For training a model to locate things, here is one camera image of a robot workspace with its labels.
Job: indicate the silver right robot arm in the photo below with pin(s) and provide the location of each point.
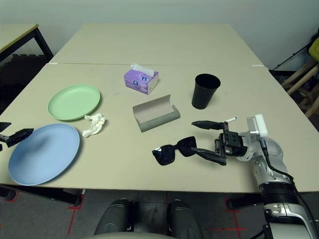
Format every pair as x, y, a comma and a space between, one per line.
274, 152

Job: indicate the purple tissue box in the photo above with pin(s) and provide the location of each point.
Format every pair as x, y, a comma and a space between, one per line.
139, 82

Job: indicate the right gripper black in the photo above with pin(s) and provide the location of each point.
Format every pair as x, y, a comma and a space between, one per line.
231, 143

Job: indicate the dark grey left robot leg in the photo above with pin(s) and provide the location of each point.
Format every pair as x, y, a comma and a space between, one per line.
112, 219

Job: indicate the black plastic cup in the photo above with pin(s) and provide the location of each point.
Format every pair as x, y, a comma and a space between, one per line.
203, 97

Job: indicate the green plastic plate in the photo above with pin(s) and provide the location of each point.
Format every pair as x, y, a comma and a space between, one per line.
72, 102

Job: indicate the dark grey robot leg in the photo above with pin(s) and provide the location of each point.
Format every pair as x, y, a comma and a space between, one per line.
112, 219
184, 219

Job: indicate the white tissue sheet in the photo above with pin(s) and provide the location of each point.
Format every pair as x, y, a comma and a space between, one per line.
139, 67

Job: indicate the black sunglasses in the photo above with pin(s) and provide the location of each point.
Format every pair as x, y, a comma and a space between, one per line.
165, 155

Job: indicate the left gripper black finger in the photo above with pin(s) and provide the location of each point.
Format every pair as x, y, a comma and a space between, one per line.
4, 126
20, 137

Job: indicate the blue plastic plate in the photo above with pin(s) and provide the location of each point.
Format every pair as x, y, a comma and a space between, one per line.
45, 154

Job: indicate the beige side table black frame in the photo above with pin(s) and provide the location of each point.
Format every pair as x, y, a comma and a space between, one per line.
15, 35

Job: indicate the green seat wooden stool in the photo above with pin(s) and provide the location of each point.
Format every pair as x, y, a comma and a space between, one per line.
315, 49

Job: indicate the white pen blue cap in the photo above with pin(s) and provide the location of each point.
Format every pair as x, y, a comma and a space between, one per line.
231, 119

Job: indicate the dark grey right robot leg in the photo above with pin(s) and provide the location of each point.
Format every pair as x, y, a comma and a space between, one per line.
184, 219

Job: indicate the thin black pole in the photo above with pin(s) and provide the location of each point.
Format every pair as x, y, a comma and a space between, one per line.
294, 55

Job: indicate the grey glasses case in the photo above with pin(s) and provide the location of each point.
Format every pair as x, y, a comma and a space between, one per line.
154, 109

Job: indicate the black foam floor mat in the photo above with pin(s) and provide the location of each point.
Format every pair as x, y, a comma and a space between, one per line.
22, 72

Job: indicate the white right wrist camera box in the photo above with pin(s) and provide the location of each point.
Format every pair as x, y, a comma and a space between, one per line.
260, 125

